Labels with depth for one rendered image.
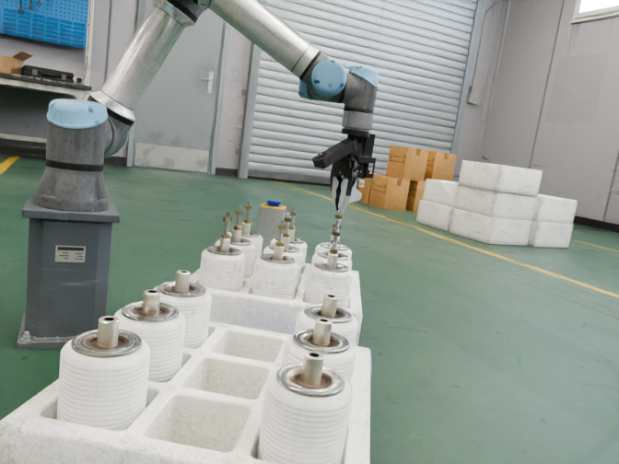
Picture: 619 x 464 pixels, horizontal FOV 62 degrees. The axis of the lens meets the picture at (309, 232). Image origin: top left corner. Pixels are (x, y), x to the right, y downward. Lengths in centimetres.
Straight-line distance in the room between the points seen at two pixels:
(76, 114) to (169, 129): 500
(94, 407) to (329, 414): 25
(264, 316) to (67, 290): 43
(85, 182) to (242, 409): 69
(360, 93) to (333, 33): 553
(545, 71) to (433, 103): 146
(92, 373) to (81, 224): 63
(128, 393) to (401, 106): 683
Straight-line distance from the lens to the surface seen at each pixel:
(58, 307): 125
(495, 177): 374
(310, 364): 57
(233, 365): 79
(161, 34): 133
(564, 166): 721
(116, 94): 134
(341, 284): 109
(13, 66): 567
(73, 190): 120
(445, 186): 413
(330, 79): 115
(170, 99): 619
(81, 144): 120
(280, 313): 108
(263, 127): 640
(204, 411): 70
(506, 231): 384
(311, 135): 665
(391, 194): 492
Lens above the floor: 50
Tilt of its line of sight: 10 degrees down
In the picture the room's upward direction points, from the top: 8 degrees clockwise
